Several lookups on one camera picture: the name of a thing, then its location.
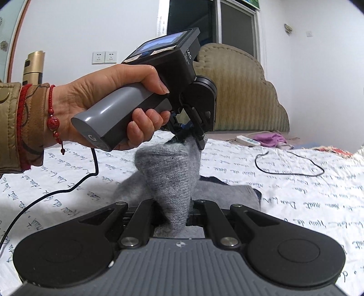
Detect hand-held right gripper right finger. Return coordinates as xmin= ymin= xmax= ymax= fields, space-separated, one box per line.
xmin=195 ymin=200 xmax=281 ymax=249

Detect gold tower fan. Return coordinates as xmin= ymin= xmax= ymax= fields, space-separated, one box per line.
xmin=23 ymin=51 xmax=46 ymax=84

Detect patterned blanket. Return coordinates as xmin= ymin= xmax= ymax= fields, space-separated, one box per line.
xmin=310 ymin=144 xmax=364 ymax=160

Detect grey knitted sock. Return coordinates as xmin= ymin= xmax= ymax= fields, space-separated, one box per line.
xmin=196 ymin=176 xmax=263 ymax=212
xmin=112 ymin=137 xmax=203 ymax=240

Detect purple cloth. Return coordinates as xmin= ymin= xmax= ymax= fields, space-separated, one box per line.
xmin=252 ymin=131 xmax=288 ymax=148

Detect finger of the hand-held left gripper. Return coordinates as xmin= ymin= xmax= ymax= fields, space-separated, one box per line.
xmin=169 ymin=112 xmax=188 ymax=141
xmin=186 ymin=105 xmax=206 ymax=151

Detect person's left forearm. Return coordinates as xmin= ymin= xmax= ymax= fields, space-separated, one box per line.
xmin=0 ymin=82 xmax=56 ymax=174

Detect dark window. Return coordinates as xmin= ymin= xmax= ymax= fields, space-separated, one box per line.
xmin=166 ymin=0 xmax=261 ymax=59

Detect red bead bracelet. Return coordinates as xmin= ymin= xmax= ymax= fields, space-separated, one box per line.
xmin=46 ymin=84 xmax=66 ymax=156

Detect thin black cable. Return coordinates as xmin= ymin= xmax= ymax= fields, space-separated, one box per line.
xmin=254 ymin=149 xmax=325 ymax=177

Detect person's left hand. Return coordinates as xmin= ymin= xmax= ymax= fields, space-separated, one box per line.
xmin=53 ymin=64 xmax=171 ymax=151

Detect white power strip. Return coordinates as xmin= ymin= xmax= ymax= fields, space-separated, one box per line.
xmin=235 ymin=135 xmax=262 ymax=147

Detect wooden door frame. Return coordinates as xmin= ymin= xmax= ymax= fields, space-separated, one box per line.
xmin=6 ymin=0 xmax=32 ymax=83

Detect frosted glass door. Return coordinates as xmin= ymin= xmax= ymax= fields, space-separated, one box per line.
xmin=0 ymin=0 xmax=26 ymax=83

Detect white printed bed sheet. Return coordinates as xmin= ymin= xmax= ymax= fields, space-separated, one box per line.
xmin=0 ymin=131 xmax=364 ymax=286

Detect beige padded headboard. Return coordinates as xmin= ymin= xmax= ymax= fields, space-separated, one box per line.
xmin=193 ymin=43 xmax=291 ymax=134

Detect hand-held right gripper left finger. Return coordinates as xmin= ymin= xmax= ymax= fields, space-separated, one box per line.
xmin=77 ymin=199 xmax=156 ymax=249

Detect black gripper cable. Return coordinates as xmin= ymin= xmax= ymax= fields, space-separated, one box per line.
xmin=0 ymin=146 xmax=99 ymax=251

